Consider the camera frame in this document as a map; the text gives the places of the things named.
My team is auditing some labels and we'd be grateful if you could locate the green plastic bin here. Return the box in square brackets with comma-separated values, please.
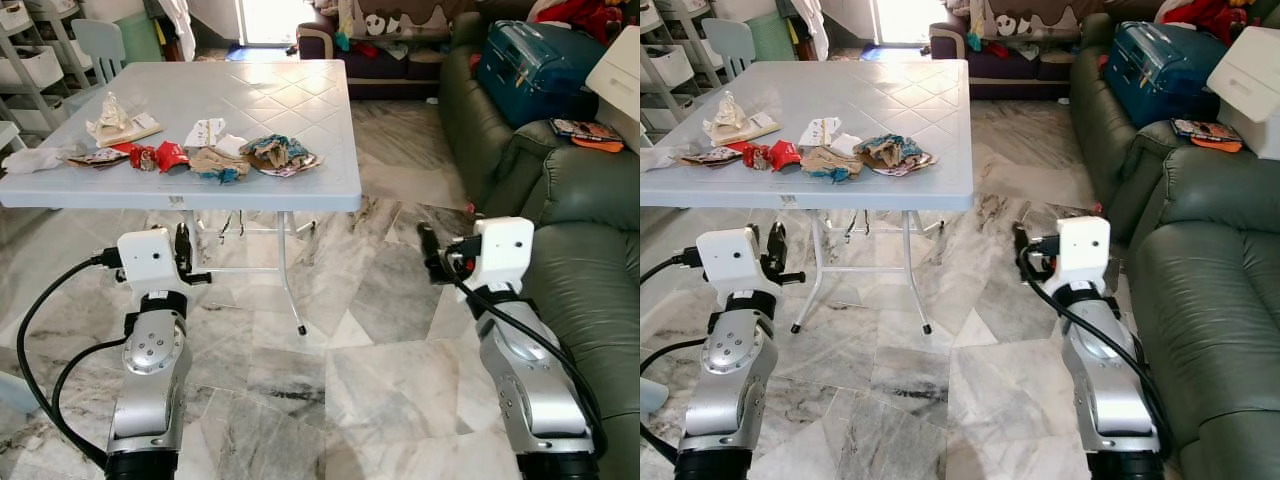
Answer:
[745, 12, 798, 63]
[114, 12, 167, 64]

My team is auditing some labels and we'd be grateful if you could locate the crumpled brown paper bag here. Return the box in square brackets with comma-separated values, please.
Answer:
[800, 147, 865, 187]
[188, 147, 252, 187]

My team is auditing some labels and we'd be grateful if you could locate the crumpled red wrapper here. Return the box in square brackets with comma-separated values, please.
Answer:
[112, 140, 191, 174]
[725, 140, 804, 174]

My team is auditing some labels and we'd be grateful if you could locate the flat printed snack wrapper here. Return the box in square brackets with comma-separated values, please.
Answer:
[65, 148, 131, 169]
[683, 147, 747, 167]

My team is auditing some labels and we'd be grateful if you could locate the white printed paper piece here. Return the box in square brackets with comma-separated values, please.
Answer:
[797, 117, 843, 150]
[185, 118, 229, 150]

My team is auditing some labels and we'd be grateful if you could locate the flat beige card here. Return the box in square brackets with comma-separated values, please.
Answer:
[95, 114, 164, 149]
[712, 114, 784, 149]

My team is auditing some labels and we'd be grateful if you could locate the crumpled teal brown wrapper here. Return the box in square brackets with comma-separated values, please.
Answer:
[854, 133, 927, 170]
[240, 134, 314, 172]

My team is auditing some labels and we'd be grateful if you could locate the flat colourful foil wrapper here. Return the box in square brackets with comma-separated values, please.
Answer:
[875, 151, 940, 179]
[262, 153, 324, 180]

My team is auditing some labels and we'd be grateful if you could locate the dark green leather sofa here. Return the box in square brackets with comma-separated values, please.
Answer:
[1068, 12, 1280, 480]
[438, 12, 641, 480]

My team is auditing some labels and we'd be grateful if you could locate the crumpled cream paper wrapper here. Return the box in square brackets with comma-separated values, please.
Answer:
[703, 90, 753, 137]
[85, 90, 137, 137]

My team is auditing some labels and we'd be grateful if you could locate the crumpled white tissue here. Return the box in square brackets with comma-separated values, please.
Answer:
[640, 145, 693, 173]
[0, 145, 77, 176]

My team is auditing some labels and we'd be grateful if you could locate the white plastic folding table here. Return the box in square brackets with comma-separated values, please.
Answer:
[0, 60, 364, 337]
[640, 60, 977, 337]

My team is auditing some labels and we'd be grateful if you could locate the dark purple sofa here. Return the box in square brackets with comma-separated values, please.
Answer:
[296, 10, 473, 100]
[927, 10, 1083, 100]

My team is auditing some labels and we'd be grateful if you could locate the orange printed packet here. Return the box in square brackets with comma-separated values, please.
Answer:
[547, 118, 627, 154]
[1169, 118, 1245, 154]

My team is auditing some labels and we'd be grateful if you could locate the pale green plastic chair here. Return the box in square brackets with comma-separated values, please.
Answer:
[700, 18, 759, 83]
[71, 18, 129, 87]

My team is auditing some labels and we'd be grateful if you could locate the white shelf rack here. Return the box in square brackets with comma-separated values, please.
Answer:
[0, 0, 103, 137]
[640, 0, 723, 133]

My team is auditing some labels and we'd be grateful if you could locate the blue hard suitcase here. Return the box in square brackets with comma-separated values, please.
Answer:
[1104, 21, 1232, 128]
[474, 20, 607, 128]

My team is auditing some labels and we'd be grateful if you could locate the hanging white cloth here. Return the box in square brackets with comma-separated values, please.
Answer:
[158, 0, 198, 63]
[788, 0, 831, 63]

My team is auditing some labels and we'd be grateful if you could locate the white plastic box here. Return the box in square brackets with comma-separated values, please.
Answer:
[585, 25, 641, 153]
[1206, 27, 1280, 162]

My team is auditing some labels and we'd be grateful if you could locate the brown patterned blanket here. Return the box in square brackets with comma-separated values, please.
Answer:
[968, 0, 1091, 43]
[338, 0, 473, 43]

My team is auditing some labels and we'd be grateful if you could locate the red cloth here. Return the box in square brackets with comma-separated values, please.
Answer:
[1158, 0, 1263, 47]
[528, 0, 627, 47]

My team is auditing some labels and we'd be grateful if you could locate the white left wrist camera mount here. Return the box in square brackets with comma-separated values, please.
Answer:
[116, 228, 187, 294]
[696, 228, 770, 294]

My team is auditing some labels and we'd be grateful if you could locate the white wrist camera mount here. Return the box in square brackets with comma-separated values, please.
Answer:
[696, 228, 770, 294]
[470, 216, 536, 294]
[1055, 215, 1114, 291]
[116, 228, 187, 294]

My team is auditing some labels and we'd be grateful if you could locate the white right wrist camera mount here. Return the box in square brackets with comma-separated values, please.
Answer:
[470, 216, 536, 294]
[1055, 215, 1114, 291]

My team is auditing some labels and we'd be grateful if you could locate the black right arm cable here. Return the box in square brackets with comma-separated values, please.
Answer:
[440, 262, 607, 456]
[1015, 250, 1177, 456]

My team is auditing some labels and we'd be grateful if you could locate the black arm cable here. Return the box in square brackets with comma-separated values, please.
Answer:
[440, 262, 607, 456]
[640, 250, 713, 467]
[15, 250, 129, 469]
[1015, 250, 1177, 456]

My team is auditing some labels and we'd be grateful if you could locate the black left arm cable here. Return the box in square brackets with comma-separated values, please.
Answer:
[640, 250, 713, 467]
[15, 250, 129, 469]

